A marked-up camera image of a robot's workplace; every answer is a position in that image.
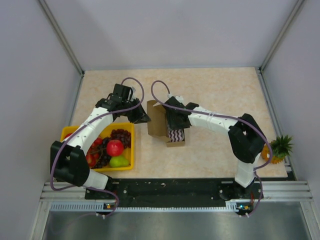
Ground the dark purple grape bunch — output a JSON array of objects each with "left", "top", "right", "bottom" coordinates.
[{"left": 93, "top": 128, "right": 132, "bottom": 169}]

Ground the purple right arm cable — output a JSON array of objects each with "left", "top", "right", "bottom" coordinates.
[{"left": 150, "top": 80, "right": 273, "bottom": 217}]

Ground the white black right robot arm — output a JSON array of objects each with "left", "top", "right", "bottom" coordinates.
[{"left": 162, "top": 96, "right": 267, "bottom": 198}]

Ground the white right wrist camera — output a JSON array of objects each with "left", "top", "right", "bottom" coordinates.
[{"left": 167, "top": 93, "right": 184, "bottom": 103}]

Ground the pineapple with green crown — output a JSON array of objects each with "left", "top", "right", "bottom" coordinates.
[{"left": 269, "top": 135, "right": 293, "bottom": 164}]

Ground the red strawberry cluster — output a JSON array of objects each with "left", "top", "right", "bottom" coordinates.
[{"left": 86, "top": 137, "right": 103, "bottom": 169}]

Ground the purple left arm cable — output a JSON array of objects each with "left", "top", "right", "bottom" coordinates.
[{"left": 49, "top": 77, "right": 145, "bottom": 217}]

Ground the purple white wavy striped item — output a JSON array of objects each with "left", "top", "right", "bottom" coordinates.
[{"left": 168, "top": 129, "right": 185, "bottom": 143}]

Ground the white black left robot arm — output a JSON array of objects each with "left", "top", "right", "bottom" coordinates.
[{"left": 50, "top": 83, "right": 151, "bottom": 199}]

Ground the green pear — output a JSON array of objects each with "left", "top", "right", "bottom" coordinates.
[{"left": 109, "top": 155, "right": 130, "bottom": 168}]

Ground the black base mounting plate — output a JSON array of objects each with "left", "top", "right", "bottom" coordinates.
[{"left": 84, "top": 177, "right": 263, "bottom": 208}]

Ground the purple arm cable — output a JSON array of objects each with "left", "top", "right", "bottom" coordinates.
[
  {"left": 150, "top": 80, "right": 273, "bottom": 217},
  {"left": 49, "top": 77, "right": 145, "bottom": 217}
]

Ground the yellow plastic fruit bin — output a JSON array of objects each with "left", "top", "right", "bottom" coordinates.
[{"left": 59, "top": 121, "right": 136, "bottom": 173}]

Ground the grey slotted cable duct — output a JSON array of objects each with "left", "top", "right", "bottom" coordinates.
[{"left": 50, "top": 202, "right": 117, "bottom": 212}]

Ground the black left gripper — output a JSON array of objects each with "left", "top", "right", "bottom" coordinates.
[{"left": 121, "top": 97, "right": 151, "bottom": 124}]

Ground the brown cardboard express box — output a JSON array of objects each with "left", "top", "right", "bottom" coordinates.
[{"left": 147, "top": 100, "right": 186, "bottom": 148}]

